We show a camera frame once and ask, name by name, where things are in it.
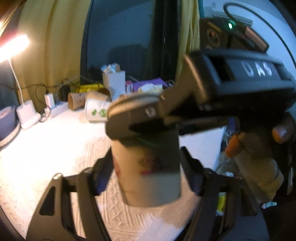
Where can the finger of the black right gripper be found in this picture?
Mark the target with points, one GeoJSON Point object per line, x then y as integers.
{"type": "Point", "coordinates": [182, 105]}

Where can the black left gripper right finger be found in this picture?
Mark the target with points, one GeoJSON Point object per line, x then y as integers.
{"type": "Point", "coordinates": [227, 209]}

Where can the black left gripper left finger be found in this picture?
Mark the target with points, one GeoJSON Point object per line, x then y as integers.
{"type": "Point", "coordinates": [68, 209]}

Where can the brown floral paper cup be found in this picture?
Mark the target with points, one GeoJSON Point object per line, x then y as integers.
{"type": "Point", "coordinates": [148, 169]}

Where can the brown cup with sketch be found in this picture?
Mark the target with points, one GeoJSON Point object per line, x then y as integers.
{"type": "Point", "coordinates": [97, 95]}

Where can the rear brown paper cup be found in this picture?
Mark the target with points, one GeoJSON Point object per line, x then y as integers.
{"type": "Point", "coordinates": [104, 91]}

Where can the white green-print paper cup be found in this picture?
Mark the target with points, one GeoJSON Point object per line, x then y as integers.
{"type": "Point", "coordinates": [96, 110]}

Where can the brown cup with stickers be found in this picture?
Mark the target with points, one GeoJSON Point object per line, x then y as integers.
{"type": "Point", "coordinates": [76, 100]}

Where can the right hand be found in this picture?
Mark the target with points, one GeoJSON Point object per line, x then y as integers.
{"type": "Point", "coordinates": [267, 162]}

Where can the yellow tissue pack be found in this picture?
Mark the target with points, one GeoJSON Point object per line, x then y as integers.
{"type": "Point", "coordinates": [151, 88]}

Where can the white lattice basket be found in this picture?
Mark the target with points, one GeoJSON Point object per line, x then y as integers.
{"type": "Point", "coordinates": [115, 83]}

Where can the purple cloth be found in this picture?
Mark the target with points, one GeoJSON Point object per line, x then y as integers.
{"type": "Point", "coordinates": [155, 81]}

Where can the yellow bag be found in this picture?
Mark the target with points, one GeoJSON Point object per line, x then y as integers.
{"type": "Point", "coordinates": [89, 87]}

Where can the yellow curtain right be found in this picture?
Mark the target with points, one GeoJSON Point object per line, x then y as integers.
{"type": "Point", "coordinates": [189, 36]}

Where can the yellow curtain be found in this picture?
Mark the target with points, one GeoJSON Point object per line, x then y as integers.
{"type": "Point", "coordinates": [189, 36]}
{"type": "Point", "coordinates": [55, 31]}

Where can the black power adapter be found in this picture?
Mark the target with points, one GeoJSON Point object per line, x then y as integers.
{"type": "Point", "coordinates": [64, 91]}

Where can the white textured table cloth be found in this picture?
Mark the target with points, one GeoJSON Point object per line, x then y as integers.
{"type": "Point", "coordinates": [66, 146]}

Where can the white power strip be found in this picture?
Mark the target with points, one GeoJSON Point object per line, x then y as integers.
{"type": "Point", "coordinates": [57, 109]}

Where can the white charger plug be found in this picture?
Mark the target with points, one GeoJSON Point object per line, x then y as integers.
{"type": "Point", "coordinates": [49, 99]}

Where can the white plate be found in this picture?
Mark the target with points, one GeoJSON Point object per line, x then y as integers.
{"type": "Point", "coordinates": [8, 139]}

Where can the purple bowl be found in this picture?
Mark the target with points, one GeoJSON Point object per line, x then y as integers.
{"type": "Point", "coordinates": [7, 121]}

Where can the yellow curtain left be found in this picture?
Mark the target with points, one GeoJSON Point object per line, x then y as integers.
{"type": "Point", "coordinates": [55, 31]}

